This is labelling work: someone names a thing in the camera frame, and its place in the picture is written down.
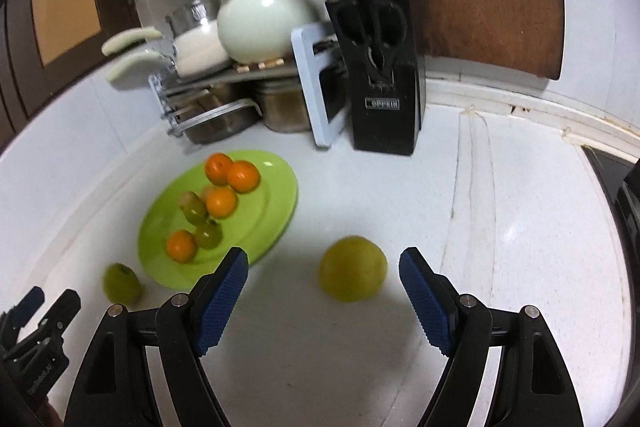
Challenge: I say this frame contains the small green apple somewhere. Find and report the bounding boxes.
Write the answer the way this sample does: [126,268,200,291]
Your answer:
[102,263,143,307]

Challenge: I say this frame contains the orange tangerine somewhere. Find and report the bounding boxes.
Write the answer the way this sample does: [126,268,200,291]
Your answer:
[165,229,198,263]
[227,160,262,194]
[205,186,239,219]
[204,153,233,186]

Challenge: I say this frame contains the small green tomato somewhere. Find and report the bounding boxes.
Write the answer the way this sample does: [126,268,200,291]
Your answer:
[179,191,208,225]
[193,220,222,251]

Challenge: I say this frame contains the large yellow-green pomelo fruit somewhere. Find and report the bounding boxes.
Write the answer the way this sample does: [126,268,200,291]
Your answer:
[318,235,388,303]

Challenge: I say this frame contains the black kitchen scissors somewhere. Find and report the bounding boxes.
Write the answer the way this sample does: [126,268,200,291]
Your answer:
[332,0,409,89]

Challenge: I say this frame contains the green round plate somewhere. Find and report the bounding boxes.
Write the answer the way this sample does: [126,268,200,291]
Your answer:
[138,150,297,291]

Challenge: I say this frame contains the steel pan under rack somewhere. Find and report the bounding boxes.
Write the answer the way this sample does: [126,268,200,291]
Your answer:
[167,98,262,145]

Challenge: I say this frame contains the black gas stove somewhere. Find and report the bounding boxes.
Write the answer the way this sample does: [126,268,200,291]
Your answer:
[581,145,640,303]

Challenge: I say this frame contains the grey white pot rack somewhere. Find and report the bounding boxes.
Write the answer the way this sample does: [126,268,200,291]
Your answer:
[147,22,352,151]

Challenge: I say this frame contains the steel pot under rack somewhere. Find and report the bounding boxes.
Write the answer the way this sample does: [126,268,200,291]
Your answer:
[257,78,310,133]

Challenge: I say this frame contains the black knife block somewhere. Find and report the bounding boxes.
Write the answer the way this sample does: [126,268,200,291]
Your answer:
[326,0,423,156]

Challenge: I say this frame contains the white ceramic kettle pot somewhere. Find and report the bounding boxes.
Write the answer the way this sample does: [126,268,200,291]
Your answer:
[217,0,328,65]

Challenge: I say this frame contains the dark brown window frame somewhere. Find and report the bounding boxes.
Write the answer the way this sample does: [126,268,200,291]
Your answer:
[1,0,140,146]

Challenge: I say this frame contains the cream saucepan with handle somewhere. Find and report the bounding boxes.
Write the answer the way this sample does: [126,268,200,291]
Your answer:
[101,20,231,82]

